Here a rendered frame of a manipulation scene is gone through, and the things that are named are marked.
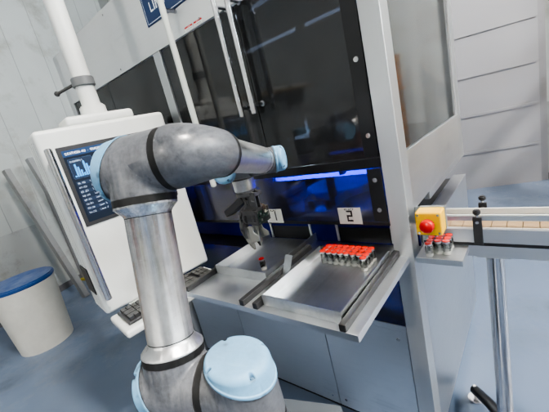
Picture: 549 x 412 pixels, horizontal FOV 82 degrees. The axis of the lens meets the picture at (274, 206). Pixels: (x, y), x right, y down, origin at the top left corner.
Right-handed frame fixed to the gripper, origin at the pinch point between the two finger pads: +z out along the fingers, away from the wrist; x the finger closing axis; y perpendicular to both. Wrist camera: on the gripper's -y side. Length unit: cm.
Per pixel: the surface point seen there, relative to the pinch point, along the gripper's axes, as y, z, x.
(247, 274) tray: -1.1, 8.8, -6.7
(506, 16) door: 55, -90, 392
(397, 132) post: 48, -29, 20
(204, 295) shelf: -9.7, 10.6, -20.3
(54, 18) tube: -60, -96, -14
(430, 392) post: 48, 65, 19
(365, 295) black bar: 43.7, 8.4, -7.8
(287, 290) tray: 18.7, 10.3, -9.5
